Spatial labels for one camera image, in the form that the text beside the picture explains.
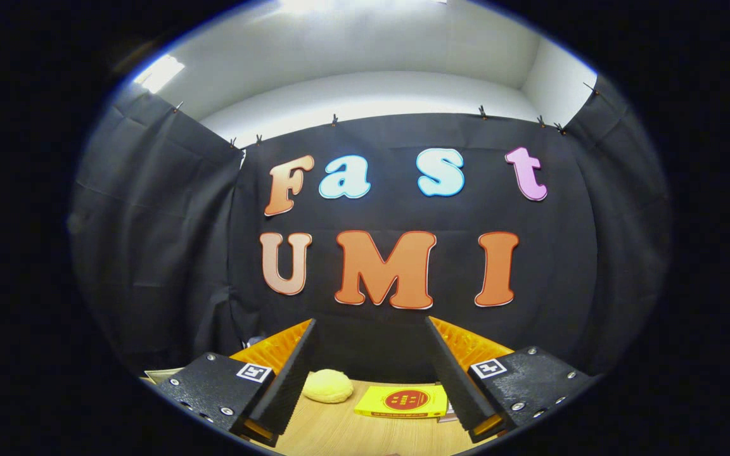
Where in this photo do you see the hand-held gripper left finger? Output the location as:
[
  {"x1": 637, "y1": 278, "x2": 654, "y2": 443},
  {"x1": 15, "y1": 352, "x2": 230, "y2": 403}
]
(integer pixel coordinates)
[{"x1": 151, "y1": 319, "x2": 318, "y2": 448}]

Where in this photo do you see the yellow round plush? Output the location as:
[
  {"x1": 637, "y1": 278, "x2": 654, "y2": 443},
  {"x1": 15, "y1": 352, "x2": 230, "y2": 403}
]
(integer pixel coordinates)
[{"x1": 302, "y1": 369, "x2": 354, "y2": 404}]

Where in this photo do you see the yellow book red circle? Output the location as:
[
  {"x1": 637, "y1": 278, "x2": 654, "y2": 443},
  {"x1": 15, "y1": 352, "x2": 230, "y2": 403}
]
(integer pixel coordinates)
[{"x1": 354, "y1": 385, "x2": 449, "y2": 420}]

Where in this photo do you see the beige fabric storage box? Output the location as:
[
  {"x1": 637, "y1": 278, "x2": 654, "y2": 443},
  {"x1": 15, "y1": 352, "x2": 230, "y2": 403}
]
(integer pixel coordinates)
[{"x1": 143, "y1": 367, "x2": 184, "y2": 385}]

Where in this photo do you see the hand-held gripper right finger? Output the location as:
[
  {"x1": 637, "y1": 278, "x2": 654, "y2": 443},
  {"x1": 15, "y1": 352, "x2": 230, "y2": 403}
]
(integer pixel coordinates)
[{"x1": 425, "y1": 317, "x2": 598, "y2": 445}]

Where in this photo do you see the long ceiling light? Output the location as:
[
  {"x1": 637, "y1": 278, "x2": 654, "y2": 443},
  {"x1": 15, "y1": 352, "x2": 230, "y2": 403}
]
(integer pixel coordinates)
[
  {"x1": 134, "y1": 54, "x2": 186, "y2": 94},
  {"x1": 279, "y1": 0, "x2": 448, "y2": 15}
]

